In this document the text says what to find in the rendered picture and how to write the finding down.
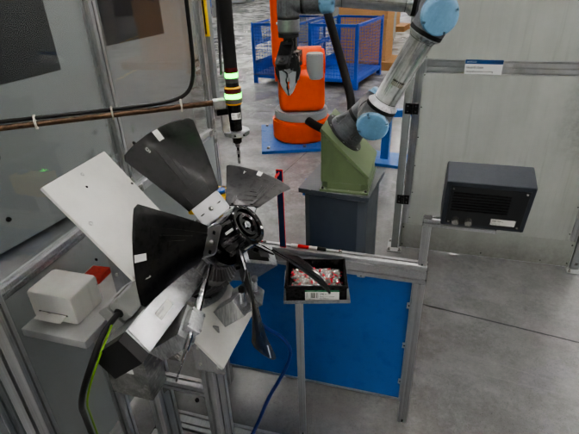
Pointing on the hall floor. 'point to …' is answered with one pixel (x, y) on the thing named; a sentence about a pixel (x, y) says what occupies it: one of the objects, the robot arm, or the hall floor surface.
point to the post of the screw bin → (301, 367)
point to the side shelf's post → (122, 409)
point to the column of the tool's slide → (22, 380)
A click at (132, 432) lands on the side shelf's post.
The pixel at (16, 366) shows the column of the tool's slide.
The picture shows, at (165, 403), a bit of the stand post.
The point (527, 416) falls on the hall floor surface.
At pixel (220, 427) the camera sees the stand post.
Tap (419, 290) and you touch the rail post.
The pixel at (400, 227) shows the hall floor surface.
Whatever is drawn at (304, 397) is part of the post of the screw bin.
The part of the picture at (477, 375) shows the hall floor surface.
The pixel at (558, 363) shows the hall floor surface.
